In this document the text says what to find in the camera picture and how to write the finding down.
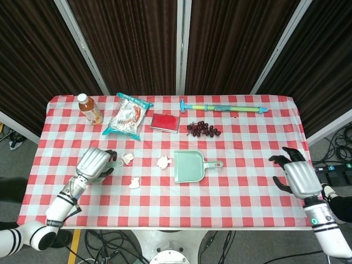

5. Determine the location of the tea bottle with white cap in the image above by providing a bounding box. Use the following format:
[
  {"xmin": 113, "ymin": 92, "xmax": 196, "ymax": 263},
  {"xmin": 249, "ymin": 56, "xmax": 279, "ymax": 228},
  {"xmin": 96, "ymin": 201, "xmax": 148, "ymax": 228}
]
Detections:
[{"xmin": 77, "ymin": 93, "xmax": 104, "ymax": 126}]

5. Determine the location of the red white checkered tablecloth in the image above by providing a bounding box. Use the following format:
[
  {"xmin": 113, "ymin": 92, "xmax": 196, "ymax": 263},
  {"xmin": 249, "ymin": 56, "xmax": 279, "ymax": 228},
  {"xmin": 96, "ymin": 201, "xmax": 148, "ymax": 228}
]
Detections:
[{"xmin": 16, "ymin": 95, "xmax": 317, "ymax": 229}]

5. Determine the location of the black white sneaker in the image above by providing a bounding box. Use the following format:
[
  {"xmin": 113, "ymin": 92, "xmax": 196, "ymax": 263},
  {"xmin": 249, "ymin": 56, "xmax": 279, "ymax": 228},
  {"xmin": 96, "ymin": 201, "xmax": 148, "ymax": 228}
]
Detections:
[{"xmin": 320, "ymin": 183, "xmax": 339, "ymax": 206}]

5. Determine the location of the dark brown ribbed partition panel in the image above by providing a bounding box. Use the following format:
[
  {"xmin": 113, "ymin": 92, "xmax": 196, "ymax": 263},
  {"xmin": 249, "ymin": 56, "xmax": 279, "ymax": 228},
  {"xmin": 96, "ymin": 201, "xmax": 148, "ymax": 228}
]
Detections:
[
  {"xmin": 258, "ymin": 0, "xmax": 352, "ymax": 138},
  {"xmin": 184, "ymin": 0, "xmax": 302, "ymax": 96},
  {"xmin": 67, "ymin": 0, "xmax": 179, "ymax": 96},
  {"xmin": 0, "ymin": 0, "xmax": 104, "ymax": 137}
]

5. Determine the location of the white partition base rail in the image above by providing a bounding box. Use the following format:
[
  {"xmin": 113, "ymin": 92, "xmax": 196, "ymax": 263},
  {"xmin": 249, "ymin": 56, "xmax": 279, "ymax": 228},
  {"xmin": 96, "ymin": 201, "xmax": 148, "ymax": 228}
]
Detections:
[
  {"xmin": 0, "ymin": 110, "xmax": 41, "ymax": 145},
  {"xmin": 306, "ymin": 108, "xmax": 352, "ymax": 146}
]

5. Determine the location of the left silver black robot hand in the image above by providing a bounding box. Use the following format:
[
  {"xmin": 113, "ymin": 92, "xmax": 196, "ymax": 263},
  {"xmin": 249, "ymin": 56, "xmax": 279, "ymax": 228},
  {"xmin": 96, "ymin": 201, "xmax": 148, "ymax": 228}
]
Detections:
[{"xmin": 75, "ymin": 147, "xmax": 118, "ymax": 183}]

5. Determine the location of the red flat metal case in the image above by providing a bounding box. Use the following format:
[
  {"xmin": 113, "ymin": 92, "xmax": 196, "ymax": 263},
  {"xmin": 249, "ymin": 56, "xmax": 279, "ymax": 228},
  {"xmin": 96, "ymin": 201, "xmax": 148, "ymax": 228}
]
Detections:
[{"xmin": 150, "ymin": 113, "xmax": 181, "ymax": 134}]

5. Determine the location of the white metal partition post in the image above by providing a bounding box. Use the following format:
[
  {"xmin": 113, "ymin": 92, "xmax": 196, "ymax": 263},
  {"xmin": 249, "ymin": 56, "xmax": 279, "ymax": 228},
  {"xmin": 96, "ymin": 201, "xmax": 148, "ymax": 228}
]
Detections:
[
  {"xmin": 175, "ymin": 0, "xmax": 193, "ymax": 96},
  {"xmin": 53, "ymin": 0, "xmax": 111, "ymax": 96},
  {"xmin": 250, "ymin": 0, "xmax": 314, "ymax": 96}
]

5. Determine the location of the dark red grape bunch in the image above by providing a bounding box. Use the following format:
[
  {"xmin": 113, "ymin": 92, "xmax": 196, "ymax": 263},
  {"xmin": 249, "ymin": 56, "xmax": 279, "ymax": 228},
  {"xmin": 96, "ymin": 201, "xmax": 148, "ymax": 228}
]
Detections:
[{"xmin": 186, "ymin": 120, "xmax": 222, "ymax": 138}]

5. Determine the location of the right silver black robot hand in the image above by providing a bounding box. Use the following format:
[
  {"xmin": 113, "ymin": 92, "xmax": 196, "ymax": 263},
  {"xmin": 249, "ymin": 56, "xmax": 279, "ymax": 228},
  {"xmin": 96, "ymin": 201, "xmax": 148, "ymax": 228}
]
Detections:
[{"xmin": 268, "ymin": 146, "xmax": 323, "ymax": 199}]

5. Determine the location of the black cable bundle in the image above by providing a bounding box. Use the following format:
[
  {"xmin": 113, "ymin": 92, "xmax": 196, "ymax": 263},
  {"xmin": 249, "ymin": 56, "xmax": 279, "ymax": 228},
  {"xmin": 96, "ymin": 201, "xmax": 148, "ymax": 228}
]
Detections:
[
  {"xmin": 82, "ymin": 230, "xmax": 146, "ymax": 264},
  {"xmin": 200, "ymin": 230, "xmax": 240, "ymax": 255},
  {"xmin": 324, "ymin": 125, "xmax": 352, "ymax": 163},
  {"xmin": 0, "ymin": 123, "xmax": 27, "ymax": 151}
]

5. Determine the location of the teal clear snack bag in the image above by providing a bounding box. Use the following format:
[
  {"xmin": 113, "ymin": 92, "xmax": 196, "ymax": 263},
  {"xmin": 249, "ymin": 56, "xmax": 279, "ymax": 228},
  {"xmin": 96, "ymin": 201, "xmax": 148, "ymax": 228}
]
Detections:
[{"xmin": 102, "ymin": 92, "xmax": 153, "ymax": 141}]

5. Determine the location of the green plastic dustpan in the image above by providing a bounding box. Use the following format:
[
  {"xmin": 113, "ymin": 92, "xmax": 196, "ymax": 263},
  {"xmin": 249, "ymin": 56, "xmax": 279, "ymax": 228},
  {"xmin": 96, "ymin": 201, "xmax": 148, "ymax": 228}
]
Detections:
[{"xmin": 173, "ymin": 150, "xmax": 224, "ymax": 184}]

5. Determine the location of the black trouser leg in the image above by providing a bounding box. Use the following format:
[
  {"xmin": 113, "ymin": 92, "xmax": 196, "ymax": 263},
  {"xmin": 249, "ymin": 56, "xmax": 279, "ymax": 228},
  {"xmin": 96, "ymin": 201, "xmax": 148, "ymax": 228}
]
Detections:
[{"xmin": 328, "ymin": 196, "xmax": 352, "ymax": 223}]

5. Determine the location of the green hand brush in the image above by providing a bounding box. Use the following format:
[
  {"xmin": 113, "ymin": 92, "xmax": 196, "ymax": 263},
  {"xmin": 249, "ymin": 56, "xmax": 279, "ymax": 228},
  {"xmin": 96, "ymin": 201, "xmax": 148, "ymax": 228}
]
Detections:
[{"xmin": 90, "ymin": 159, "xmax": 125, "ymax": 184}]

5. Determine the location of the green blue water squirter tube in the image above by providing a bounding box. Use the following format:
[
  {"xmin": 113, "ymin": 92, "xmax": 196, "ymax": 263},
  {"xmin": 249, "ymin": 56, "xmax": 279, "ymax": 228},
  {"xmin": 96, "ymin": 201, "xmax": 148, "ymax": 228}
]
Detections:
[{"xmin": 180, "ymin": 98, "xmax": 269, "ymax": 114}]

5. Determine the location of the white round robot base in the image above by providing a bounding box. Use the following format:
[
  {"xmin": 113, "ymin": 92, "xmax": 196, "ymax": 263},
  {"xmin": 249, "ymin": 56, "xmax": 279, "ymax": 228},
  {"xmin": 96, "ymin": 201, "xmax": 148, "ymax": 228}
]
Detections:
[{"xmin": 129, "ymin": 229, "xmax": 212, "ymax": 264}]

